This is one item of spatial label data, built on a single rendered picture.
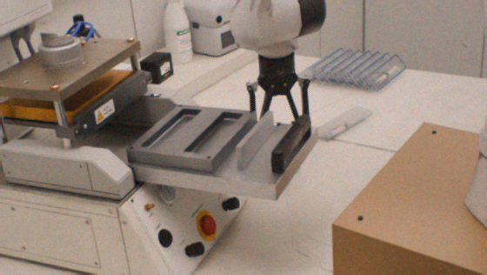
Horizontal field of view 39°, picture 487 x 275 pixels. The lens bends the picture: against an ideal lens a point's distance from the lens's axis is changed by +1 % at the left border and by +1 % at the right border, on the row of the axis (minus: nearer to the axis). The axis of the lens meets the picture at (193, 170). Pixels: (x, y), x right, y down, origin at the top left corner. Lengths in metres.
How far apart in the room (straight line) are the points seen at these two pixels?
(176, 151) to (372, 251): 0.36
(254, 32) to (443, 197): 0.43
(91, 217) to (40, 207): 0.11
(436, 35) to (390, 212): 2.44
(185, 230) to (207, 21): 1.03
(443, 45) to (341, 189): 2.16
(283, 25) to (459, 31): 2.32
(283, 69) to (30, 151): 0.54
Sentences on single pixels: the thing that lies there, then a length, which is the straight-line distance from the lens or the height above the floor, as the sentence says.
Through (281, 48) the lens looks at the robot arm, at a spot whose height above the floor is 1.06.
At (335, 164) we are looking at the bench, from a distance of 1.59.
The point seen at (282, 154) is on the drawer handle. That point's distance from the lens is 1.09.
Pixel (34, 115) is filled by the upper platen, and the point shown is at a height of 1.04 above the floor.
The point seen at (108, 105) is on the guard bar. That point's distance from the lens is 1.27.
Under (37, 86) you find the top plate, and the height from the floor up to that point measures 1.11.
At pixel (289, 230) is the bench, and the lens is 1.36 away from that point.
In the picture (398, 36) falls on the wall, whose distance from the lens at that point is 3.66.
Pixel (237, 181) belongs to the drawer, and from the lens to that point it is 1.10.
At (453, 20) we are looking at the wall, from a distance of 3.54.
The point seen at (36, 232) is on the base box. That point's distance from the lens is 1.33.
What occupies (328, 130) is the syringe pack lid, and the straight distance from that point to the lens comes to 1.70.
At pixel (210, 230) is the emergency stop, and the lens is 1.31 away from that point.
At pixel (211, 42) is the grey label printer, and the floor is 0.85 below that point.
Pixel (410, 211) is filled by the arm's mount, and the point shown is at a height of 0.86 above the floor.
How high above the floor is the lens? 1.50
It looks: 28 degrees down
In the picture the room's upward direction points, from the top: 7 degrees counter-clockwise
